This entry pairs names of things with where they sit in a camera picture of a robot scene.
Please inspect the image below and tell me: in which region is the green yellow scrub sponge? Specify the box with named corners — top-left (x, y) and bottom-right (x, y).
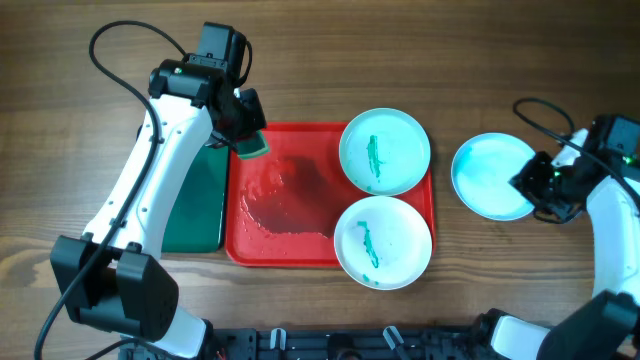
top-left (236, 131), bottom-right (270, 160)

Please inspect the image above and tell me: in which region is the white plate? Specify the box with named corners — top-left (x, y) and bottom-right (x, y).
top-left (451, 133), bottom-right (535, 221)

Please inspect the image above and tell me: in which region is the white plate tray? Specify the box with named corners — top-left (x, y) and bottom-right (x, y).
top-left (338, 108), bottom-right (431, 196)
top-left (334, 196), bottom-right (434, 291)

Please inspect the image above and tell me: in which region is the white plate front tray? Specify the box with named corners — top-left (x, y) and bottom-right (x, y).
top-left (334, 196), bottom-right (434, 291)

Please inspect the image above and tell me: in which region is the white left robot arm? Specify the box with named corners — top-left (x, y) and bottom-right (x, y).
top-left (50, 60), bottom-right (266, 359)

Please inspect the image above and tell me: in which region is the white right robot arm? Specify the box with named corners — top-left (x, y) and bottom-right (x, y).
top-left (486, 157), bottom-right (639, 359)

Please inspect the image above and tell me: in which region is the red plastic tray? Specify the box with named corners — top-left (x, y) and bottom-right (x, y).
top-left (224, 121), bottom-right (437, 269)

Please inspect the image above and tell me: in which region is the dark green water tray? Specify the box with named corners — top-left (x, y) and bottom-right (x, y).
top-left (162, 147), bottom-right (230, 253)

